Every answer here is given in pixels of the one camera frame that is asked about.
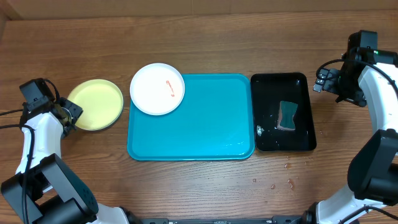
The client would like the yellow-green round plate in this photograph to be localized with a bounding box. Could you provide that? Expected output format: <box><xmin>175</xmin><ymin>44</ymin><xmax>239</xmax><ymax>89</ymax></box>
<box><xmin>67</xmin><ymin>78</ymin><xmax>124</xmax><ymax>131</ymax></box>

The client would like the green dish sponge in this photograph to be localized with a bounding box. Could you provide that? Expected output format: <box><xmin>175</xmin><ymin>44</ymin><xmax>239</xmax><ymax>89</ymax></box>
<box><xmin>276</xmin><ymin>101</ymin><xmax>298</xmax><ymax>131</ymax></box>

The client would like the white round plate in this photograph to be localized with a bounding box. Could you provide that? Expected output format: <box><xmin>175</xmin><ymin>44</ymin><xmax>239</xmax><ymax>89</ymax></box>
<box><xmin>129</xmin><ymin>63</ymin><xmax>185</xmax><ymax>116</ymax></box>

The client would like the teal plastic tray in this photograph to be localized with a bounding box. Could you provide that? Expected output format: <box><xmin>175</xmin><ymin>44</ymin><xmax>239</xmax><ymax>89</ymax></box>
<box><xmin>127</xmin><ymin>73</ymin><xmax>255</xmax><ymax>161</ymax></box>

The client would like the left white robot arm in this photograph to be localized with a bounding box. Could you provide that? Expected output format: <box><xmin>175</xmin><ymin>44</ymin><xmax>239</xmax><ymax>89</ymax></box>
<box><xmin>1</xmin><ymin>96</ymin><xmax>140</xmax><ymax>224</ymax></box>

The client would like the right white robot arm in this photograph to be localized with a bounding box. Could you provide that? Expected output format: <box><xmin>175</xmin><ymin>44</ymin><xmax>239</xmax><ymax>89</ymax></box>
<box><xmin>294</xmin><ymin>44</ymin><xmax>397</xmax><ymax>223</ymax></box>

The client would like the black plastic water tray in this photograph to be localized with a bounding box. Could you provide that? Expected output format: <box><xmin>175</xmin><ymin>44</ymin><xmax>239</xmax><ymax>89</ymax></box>
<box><xmin>251</xmin><ymin>72</ymin><xmax>317</xmax><ymax>152</ymax></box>

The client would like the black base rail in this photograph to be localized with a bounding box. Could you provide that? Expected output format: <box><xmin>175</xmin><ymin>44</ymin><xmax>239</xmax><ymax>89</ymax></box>
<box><xmin>141</xmin><ymin>215</ymin><xmax>302</xmax><ymax>224</ymax></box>

